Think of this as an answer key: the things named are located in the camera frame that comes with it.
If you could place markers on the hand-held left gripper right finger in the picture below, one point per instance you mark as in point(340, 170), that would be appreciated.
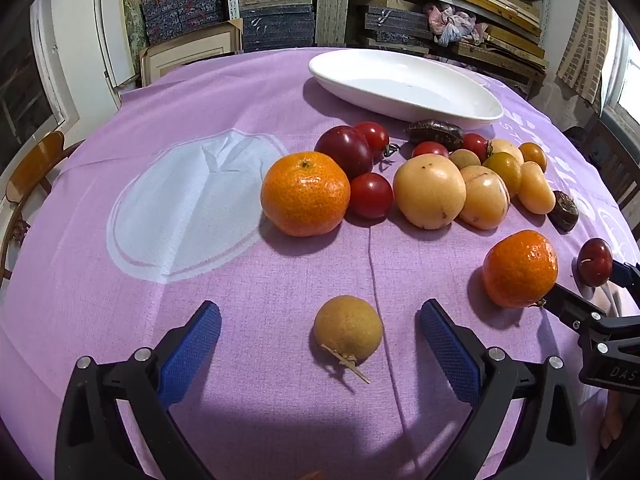
point(447, 350)

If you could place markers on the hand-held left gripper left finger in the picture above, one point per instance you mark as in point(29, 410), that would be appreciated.
point(192, 350)

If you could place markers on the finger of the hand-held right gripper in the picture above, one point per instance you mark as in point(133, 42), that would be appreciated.
point(625, 275)
point(567, 305)

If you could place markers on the small dark red plum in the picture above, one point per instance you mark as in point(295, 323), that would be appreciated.
point(595, 262)

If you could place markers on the mandarin orange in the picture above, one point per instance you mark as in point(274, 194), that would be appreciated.
point(520, 268)
point(305, 192)

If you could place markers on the small dark water chestnut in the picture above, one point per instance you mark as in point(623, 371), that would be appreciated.
point(563, 210)

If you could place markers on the oval yellow orange fruit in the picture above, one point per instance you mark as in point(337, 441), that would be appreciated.
point(535, 190)

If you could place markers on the yellow fruit with brown mark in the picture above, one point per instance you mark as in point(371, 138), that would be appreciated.
point(485, 200)

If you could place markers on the large round yellow fruit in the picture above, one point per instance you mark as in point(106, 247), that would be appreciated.
point(429, 191)

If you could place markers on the large dark red plum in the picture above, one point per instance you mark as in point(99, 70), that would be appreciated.
point(345, 150)

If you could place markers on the white oval plate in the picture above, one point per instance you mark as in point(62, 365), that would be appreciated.
point(405, 85)

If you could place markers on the person's right hand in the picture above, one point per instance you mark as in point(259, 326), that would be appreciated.
point(612, 425)

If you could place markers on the purple printed tablecloth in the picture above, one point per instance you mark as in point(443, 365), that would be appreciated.
point(200, 270)

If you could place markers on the dark wooden chair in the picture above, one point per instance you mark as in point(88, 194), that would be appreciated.
point(617, 160)

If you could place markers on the black bag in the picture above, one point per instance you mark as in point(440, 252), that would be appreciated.
point(575, 136)

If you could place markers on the bright window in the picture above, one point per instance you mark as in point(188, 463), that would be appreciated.
point(625, 75)

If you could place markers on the light wooden chair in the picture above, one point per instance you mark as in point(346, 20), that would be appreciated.
point(35, 170)

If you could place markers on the brick pattern curtain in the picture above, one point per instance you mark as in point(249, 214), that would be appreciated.
point(582, 35)

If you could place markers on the stack of flat wooden boxes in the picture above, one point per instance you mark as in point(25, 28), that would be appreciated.
point(500, 15)

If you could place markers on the framed picture in cardboard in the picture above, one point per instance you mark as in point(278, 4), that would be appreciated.
point(190, 52)

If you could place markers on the pink white cloth bundle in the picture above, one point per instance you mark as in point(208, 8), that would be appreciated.
point(452, 22)

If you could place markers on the white framed window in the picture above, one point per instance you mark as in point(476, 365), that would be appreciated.
point(25, 85)

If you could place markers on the dark boxes with ribbons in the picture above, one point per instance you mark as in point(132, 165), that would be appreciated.
point(395, 22)

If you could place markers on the white board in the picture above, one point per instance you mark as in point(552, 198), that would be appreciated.
point(112, 25)

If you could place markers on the stack of dark blue boxes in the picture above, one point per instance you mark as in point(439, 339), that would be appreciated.
point(277, 25)

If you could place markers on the stack of floral blue boxes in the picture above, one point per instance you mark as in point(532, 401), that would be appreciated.
point(180, 10)

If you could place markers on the upright woven boxes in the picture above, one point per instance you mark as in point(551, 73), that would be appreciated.
point(331, 20)

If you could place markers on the green marbled board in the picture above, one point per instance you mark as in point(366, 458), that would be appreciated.
point(132, 5)

